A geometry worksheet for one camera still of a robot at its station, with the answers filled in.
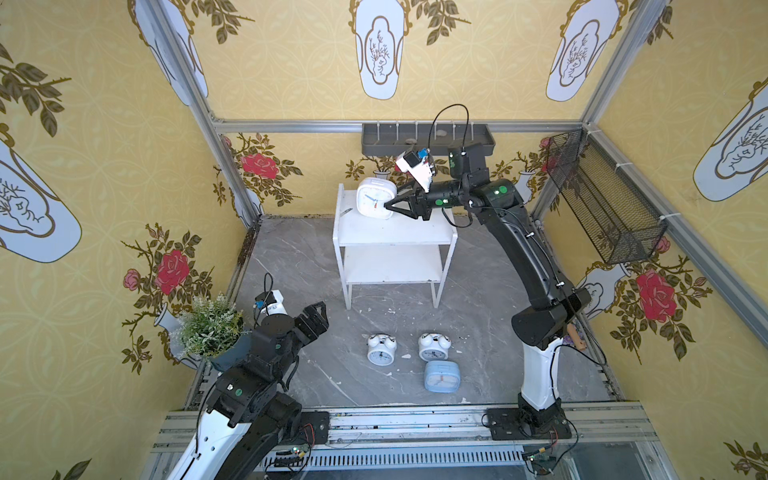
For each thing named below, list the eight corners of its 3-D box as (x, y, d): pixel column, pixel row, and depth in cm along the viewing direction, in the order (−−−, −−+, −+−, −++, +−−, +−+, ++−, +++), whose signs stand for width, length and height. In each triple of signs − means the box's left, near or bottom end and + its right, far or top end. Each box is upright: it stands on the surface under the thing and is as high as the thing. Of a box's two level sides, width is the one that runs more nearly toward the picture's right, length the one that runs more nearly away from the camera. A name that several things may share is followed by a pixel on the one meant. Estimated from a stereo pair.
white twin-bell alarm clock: (368, 367, 85) (367, 356, 78) (369, 345, 89) (368, 333, 82) (395, 367, 85) (396, 356, 78) (395, 346, 89) (396, 333, 82)
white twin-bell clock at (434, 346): (418, 363, 86) (421, 350, 79) (417, 347, 89) (420, 333, 82) (446, 363, 86) (452, 351, 79) (444, 347, 89) (450, 333, 82)
